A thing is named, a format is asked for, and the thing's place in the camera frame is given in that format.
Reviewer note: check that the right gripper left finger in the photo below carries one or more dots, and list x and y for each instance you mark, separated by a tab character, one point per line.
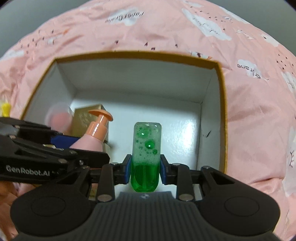
111	175

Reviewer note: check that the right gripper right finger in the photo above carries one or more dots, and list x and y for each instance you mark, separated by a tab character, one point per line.
179	175

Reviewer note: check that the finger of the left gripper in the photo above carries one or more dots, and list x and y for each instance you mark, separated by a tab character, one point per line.
64	141
34	156

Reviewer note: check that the clear case pink sponge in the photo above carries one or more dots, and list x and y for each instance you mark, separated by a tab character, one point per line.
59	117

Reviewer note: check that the pink bottle orange pump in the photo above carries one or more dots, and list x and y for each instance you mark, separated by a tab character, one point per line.
96	133

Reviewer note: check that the green liquid clear bottle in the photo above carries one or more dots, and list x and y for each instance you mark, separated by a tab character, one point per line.
146	156

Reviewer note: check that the gold square jewellery box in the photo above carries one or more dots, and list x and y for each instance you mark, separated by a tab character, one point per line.
82	119

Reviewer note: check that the yellow cap white bottle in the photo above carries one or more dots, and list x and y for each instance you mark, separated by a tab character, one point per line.
5	109

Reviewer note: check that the orange cardboard box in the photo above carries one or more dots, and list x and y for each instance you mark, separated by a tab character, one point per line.
161	103

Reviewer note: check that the pink printed bed duvet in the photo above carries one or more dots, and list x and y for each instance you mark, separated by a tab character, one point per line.
259	72

